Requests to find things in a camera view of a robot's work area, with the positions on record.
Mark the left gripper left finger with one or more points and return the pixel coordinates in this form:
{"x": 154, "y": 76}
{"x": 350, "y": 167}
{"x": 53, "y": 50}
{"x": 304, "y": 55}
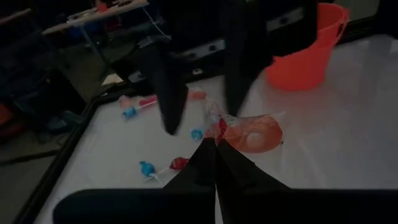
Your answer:
{"x": 202, "y": 174}

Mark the blue wrapped lollipop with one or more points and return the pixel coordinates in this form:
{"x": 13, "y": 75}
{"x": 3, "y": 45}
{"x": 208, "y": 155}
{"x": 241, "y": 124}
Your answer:
{"x": 130, "y": 112}
{"x": 197, "y": 134}
{"x": 146, "y": 168}

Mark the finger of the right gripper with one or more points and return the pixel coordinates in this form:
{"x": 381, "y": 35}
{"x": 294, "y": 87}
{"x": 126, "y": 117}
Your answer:
{"x": 171, "y": 93}
{"x": 245, "y": 62}

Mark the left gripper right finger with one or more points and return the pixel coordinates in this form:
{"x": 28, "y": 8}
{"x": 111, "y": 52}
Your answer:
{"x": 236, "y": 177}

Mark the orange plastic bucket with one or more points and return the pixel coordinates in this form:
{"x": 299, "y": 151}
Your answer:
{"x": 298, "y": 71}

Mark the red wrapped lollipop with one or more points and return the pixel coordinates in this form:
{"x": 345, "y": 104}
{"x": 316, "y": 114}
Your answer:
{"x": 148, "y": 100}
{"x": 179, "y": 163}

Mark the wooden workbench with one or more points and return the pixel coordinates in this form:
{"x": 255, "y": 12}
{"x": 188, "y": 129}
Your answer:
{"x": 93, "y": 15}

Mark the orange wrapped candy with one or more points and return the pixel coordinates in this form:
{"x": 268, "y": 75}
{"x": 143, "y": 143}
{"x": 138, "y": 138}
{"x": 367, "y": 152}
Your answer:
{"x": 124, "y": 101}
{"x": 197, "y": 95}

